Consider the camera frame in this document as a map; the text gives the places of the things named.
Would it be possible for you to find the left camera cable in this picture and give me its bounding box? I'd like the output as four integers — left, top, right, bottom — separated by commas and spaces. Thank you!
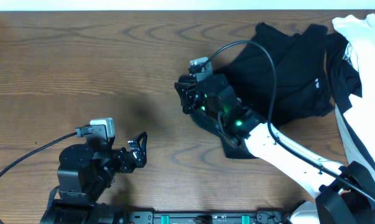
0, 132, 79, 224

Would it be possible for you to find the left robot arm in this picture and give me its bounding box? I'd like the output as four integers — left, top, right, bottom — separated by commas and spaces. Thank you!
40, 131, 147, 223

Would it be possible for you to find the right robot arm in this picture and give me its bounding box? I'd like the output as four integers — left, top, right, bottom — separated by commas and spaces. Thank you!
174, 75, 375, 223

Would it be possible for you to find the black garment in pile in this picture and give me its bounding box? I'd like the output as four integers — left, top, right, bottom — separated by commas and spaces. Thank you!
326, 33, 362, 114

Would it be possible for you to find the white garment pile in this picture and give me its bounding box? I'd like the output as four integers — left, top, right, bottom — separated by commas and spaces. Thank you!
332, 14, 375, 180

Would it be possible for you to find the right camera cable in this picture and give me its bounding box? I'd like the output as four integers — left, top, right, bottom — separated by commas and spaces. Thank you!
202, 40, 375, 215

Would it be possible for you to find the camera cable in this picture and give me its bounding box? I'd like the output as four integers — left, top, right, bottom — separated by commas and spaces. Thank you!
202, 40, 375, 215
0, 132, 79, 224

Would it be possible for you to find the black logo t-shirt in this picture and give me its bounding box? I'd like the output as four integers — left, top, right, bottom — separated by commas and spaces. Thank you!
190, 22, 336, 159

